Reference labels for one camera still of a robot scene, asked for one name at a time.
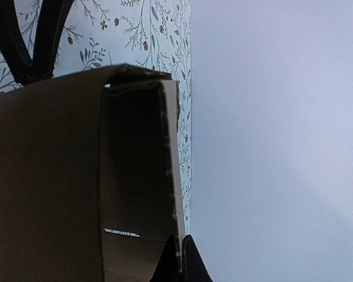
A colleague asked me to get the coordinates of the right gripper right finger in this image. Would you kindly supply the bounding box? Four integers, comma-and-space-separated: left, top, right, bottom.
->
182, 235, 212, 282

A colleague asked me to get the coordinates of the floral patterned table mat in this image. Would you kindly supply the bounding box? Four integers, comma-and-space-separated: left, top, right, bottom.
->
0, 0, 192, 236

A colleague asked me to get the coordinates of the brown cardboard box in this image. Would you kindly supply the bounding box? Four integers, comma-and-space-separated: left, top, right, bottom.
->
0, 65, 185, 281

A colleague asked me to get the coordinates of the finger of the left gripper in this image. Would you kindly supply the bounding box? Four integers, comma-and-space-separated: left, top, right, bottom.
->
0, 0, 32, 85
32, 0, 73, 81

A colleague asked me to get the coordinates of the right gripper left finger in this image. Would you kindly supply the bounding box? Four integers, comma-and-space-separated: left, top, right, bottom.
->
150, 235, 182, 282

